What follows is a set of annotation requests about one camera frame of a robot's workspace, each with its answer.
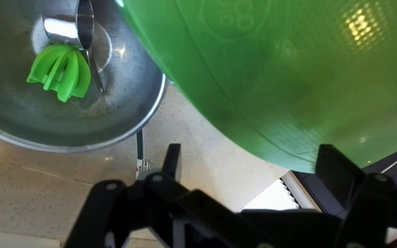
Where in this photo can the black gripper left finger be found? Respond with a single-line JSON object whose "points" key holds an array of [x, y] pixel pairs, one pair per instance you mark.
{"points": [[116, 207]]}

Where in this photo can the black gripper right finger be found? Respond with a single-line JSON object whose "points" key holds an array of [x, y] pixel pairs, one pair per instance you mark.
{"points": [[358, 201]]}

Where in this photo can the green bin lid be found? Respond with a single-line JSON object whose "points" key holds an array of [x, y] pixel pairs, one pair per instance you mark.
{"points": [[276, 91]]}

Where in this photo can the wide steel mixing bowl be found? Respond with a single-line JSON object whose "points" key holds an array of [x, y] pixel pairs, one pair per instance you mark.
{"points": [[19, 119]]}

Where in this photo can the green plastic citrus reamer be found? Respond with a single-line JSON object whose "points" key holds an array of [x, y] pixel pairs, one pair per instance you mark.
{"points": [[62, 71]]}

